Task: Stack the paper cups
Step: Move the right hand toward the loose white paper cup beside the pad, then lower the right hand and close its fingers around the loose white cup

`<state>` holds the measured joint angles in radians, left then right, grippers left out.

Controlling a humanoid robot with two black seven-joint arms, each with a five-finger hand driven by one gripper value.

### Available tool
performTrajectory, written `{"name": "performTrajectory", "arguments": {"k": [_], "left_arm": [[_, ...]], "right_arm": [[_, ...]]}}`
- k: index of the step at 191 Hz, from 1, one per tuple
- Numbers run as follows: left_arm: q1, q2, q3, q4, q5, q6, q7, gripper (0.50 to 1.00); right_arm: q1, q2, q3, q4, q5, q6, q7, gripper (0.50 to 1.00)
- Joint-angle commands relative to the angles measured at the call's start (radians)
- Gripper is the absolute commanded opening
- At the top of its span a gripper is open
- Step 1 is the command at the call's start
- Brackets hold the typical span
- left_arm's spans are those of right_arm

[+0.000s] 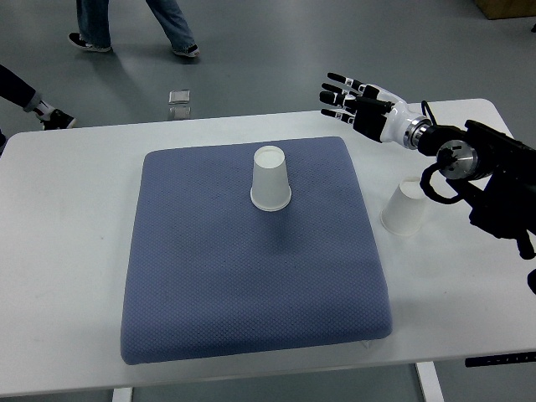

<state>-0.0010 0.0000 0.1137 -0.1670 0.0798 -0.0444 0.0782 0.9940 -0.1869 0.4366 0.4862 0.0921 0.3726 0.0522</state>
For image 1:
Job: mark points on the black table control panel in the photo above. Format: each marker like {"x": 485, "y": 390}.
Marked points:
{"x": 500, "y": 359}

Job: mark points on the lower metal floor plate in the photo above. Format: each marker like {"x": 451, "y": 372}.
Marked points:
{"x": 179, "y": 113}

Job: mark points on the blue textured cushion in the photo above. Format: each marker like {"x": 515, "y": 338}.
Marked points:
{"x": 211, "y": 275}

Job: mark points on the white paper cup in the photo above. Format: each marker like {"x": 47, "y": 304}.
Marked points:
{"x": 403, "y": 214}
{"x": 270, "y": 190}

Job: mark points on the white paper cup on cushion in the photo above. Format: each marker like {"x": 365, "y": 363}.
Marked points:
{"x": 270, "y": 190}

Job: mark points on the white right table leg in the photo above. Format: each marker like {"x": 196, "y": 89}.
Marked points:
{"x": 429, "y": 382}

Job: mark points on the person leg with black shoe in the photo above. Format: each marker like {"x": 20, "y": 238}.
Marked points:
{"x": 17, "y": 91}

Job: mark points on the white table leg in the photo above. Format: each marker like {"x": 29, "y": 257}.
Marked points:
{"x": 429, "y": 382}
{"x": 122, "y": 395}

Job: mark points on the walking person in jeans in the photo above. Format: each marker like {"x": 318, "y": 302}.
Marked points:
{"x": 94, "y": 27}

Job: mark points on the white left table leg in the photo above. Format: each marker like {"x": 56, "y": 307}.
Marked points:
{"x": 122, "y": 395}

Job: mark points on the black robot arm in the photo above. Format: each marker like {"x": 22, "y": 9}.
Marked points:
{"x": 489, "y": 170}

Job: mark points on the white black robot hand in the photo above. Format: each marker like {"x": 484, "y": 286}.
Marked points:
{"x": 372, "y": 111}

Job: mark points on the brown cardboard box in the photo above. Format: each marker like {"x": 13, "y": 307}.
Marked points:
{"x": 501, "y": 9}

